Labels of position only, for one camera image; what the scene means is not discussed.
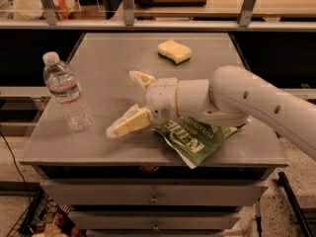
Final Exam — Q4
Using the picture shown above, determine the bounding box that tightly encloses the black cable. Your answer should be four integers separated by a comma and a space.
0, 130, 33, 204

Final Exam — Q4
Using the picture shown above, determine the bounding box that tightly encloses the clear plastic water bottle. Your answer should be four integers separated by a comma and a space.
42, 51, 93, 131

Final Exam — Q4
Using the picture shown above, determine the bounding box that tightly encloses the metal shelf rail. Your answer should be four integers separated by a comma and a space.
0, 0, 316, 32

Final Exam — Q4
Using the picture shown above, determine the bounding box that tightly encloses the white plastic bag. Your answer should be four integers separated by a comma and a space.
13, 0, 77, 20

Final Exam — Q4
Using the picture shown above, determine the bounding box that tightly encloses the black metal stand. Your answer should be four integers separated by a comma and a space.
277, 172, 316, 237

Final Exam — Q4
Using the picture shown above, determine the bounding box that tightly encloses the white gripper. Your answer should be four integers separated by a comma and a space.
106, 70, 178, 138

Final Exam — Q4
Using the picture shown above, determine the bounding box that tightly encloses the grey drawer cabinet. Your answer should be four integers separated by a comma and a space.
22, 33, 287, 237

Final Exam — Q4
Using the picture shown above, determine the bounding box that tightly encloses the yellow sponge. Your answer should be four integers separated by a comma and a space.
158, 39, 192, 64

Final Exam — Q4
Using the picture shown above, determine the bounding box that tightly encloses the black wire basket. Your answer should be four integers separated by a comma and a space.
5, 188, 86, 237

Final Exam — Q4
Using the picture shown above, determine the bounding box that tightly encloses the green potato chips bag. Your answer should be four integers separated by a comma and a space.
153, 117, 243, 169

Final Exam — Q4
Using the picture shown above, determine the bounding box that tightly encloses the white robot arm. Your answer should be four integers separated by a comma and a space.
106, 65, 316, 159

